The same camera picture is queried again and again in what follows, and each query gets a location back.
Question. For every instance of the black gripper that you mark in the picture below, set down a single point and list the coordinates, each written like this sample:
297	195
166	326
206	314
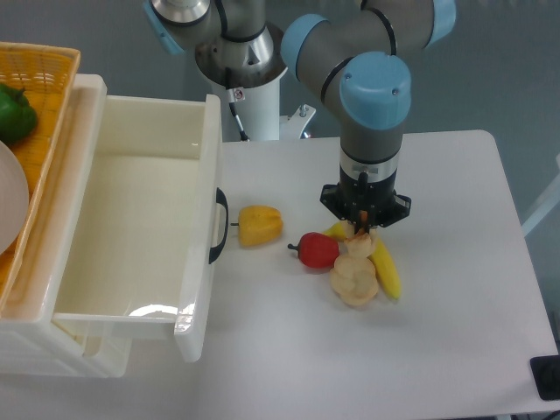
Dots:
365	204

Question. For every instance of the square bread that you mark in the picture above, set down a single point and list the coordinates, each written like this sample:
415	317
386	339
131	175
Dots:
361	244

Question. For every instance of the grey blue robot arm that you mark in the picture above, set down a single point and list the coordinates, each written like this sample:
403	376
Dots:
356	70

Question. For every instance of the round bread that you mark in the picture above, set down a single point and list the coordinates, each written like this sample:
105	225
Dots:
354	280

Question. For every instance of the white upper drawer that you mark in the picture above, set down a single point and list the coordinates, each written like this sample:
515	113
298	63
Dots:
141	263

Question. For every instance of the white drawer cabinet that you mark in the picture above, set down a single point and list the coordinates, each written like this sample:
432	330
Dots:
31	343

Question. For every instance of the yellow banana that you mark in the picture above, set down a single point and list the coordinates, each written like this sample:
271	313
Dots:
386	271

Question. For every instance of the red bell pepper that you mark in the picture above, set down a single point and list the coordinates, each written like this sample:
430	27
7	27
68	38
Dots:
316	250

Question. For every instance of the yellow bell pepper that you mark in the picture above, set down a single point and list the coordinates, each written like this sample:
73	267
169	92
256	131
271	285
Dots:
258	224

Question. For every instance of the black device at table edge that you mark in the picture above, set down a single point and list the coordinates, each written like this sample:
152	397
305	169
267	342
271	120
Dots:
545	370

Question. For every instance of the white plate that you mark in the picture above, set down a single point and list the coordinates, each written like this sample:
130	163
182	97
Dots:
14	197

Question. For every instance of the yellow woven basket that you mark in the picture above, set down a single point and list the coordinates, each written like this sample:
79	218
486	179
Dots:
47	75

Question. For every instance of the green bell pepper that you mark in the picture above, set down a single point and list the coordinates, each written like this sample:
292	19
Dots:
18	118

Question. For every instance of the white table clamp bracket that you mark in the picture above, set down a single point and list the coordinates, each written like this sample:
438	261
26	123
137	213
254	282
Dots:
295	126

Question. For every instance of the black drawer handle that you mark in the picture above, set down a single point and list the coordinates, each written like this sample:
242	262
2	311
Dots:
219	225

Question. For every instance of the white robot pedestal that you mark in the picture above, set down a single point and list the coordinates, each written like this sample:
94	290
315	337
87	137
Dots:
246	76

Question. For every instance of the white frame at right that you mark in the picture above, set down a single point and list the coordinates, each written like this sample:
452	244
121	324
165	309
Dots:
541	207

